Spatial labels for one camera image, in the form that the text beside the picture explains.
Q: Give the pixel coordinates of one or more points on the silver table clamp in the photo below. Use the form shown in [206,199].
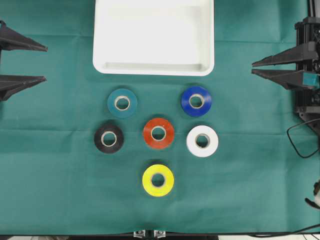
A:
[139,234]
[159,234]

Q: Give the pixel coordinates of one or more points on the silver left table clamp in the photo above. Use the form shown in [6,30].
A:
[139,234]

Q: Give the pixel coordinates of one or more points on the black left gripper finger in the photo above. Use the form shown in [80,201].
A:
[12,84]
[11,40]

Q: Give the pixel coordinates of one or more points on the white tape roll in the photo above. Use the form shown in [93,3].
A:
[209,134]

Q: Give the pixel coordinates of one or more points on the white plastic tray case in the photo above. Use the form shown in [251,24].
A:
[154,37]

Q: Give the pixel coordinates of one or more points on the green table cloth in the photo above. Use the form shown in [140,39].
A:
[54,180]

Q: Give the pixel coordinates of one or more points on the teal tape roll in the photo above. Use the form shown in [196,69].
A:
[122,93]

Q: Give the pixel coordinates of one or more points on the silver right table clamp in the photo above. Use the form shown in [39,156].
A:
[159,234]

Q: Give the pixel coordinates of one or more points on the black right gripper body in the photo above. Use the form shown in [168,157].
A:
[307,101]

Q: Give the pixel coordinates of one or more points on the black white object at edge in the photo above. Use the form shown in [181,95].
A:
[316,193]

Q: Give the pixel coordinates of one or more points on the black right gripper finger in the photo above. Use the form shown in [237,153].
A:
[290,79]
[300,53]

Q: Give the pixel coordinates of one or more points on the blue tape roll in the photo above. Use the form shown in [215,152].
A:
[200,92]

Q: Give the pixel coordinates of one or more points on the yellow tape roll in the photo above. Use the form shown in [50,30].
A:
[165,188]

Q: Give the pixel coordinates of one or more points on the red tape roll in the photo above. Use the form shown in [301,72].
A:
[169,133]

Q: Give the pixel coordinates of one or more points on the black tape roll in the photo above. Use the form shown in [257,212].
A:
[108,128]

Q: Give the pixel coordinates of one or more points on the aluminium frame rail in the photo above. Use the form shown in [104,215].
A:
[313,7]

